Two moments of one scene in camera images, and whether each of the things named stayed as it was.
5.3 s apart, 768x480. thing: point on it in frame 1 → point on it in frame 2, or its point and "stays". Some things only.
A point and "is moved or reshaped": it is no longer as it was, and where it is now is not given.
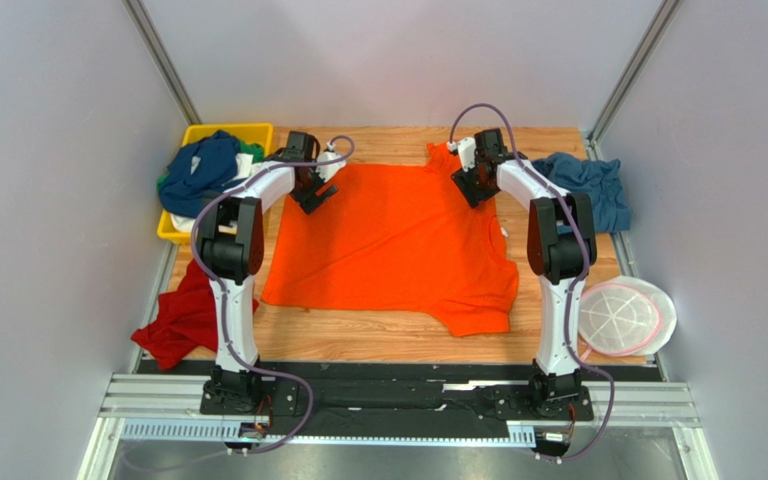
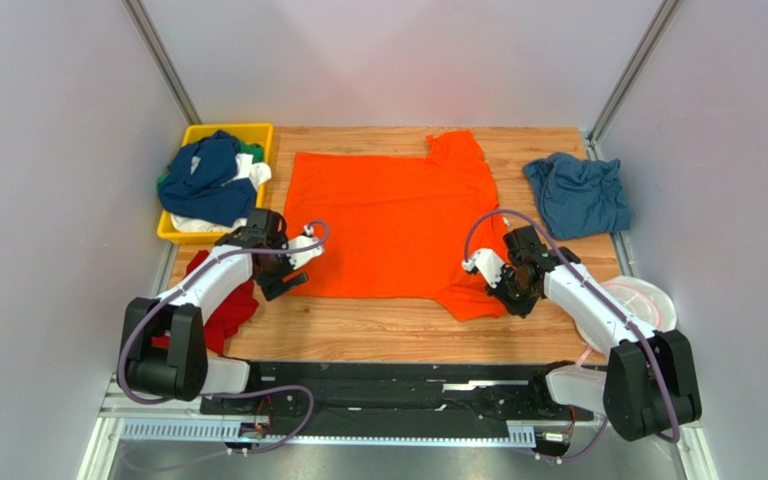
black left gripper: (310, 202) → (273, 287)
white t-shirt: (245, 170) stays
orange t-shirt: (402, 239) is moved or reshaped
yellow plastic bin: (261, 133) stays
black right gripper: (472, 187) → (513, 301)
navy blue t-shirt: (199, 170) stays
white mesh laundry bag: (627, 316) stays
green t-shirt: (257, 153) stays
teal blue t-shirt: (599, 179) stays
